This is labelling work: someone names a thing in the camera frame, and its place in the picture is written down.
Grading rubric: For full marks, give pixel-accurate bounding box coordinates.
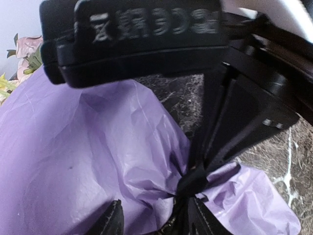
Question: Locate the black printed ribbon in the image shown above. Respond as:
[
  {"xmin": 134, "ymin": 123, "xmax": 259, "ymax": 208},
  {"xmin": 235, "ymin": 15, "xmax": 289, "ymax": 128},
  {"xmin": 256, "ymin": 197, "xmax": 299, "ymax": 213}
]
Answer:
[{"xmin": 155, "ymin": 151, "xmax": 208, "ymax": 235}]

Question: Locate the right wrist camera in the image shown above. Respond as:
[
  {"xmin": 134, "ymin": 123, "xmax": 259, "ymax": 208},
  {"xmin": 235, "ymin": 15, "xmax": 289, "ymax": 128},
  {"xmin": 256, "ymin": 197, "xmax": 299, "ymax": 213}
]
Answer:
[{"xmin": 39, "ymin": 0, "xmax": 228, "ymax": 88}]

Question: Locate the yellow rose stem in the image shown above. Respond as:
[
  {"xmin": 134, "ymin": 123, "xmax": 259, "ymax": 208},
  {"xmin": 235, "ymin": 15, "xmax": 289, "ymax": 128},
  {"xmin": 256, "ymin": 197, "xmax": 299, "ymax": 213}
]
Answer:
[{"xmin": 0, "ymin": 73, "xmax": 19, "ymax": 99}]

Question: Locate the pink wrapping paper sheet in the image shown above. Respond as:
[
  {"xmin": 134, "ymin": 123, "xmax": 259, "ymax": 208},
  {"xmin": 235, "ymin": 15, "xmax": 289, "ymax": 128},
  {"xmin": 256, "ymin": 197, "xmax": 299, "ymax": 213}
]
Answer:
[{"xmin": 0, "ymin": 68, "xmax": 301, "ymax": 235}]

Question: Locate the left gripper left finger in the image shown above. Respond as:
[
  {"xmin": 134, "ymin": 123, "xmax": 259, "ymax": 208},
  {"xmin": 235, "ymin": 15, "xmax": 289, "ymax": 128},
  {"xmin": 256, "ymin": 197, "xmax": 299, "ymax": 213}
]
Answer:
[{"xmin": 88, "ymin": 200, "xmax": 124, "ymax": 235}]

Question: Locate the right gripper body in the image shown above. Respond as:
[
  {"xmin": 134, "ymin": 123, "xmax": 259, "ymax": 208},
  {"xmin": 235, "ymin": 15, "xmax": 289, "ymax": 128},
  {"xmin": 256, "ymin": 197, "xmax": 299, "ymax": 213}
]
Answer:
[{"xmin": 203, "ymin": 10, "xmax": 313, "ymax": 123}]

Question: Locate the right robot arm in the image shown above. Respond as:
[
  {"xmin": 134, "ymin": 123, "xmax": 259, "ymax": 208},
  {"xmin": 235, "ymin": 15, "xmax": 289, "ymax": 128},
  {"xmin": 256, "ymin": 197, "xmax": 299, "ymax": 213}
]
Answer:
[{"xmin": 188, "ymin": 0, "xmax": 313, "ymax": 172}]

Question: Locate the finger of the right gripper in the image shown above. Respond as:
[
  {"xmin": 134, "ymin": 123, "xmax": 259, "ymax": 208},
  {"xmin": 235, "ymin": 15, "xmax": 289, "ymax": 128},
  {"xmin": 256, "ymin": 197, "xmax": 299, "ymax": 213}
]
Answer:
[
  {"xmin": 190, "ymin": 68, "xmax": 229, "ymax": 169},
  {"xmin": 207, "ymin": 78, "xmax": 299, "ymax": 169}
]

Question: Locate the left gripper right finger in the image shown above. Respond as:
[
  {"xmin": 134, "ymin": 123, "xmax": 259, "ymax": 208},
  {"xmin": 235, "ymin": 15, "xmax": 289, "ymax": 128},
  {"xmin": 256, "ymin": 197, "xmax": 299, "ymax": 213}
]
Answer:
[{"xmin": 188, "ymin": 197, "xmax": 232, "ymax": 235}]

